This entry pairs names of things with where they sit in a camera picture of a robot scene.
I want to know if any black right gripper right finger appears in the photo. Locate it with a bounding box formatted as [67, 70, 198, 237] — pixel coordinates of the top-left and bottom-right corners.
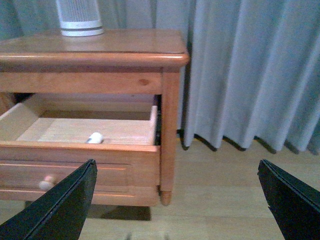
[257, 159, 320, 240]

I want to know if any white slatted air purifier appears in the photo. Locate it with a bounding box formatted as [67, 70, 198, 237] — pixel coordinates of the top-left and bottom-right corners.
[55, 0, 104, 37]

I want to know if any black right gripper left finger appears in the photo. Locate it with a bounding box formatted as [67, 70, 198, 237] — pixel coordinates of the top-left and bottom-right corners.
[0, 159, 98, 240]

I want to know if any grey curtain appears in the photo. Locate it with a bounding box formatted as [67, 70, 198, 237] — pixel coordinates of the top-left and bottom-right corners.
[0, 0, 320, 156]

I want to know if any wooden nightstand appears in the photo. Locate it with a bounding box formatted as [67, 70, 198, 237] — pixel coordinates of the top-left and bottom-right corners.
[0, 29, 189, 206]

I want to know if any wooden drawer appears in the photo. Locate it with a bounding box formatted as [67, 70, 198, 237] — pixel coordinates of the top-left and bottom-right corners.
[0, 96, 160, 206]

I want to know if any white medicine bottle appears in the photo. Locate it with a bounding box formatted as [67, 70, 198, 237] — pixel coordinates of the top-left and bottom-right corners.
[85, 132, 104, 144]

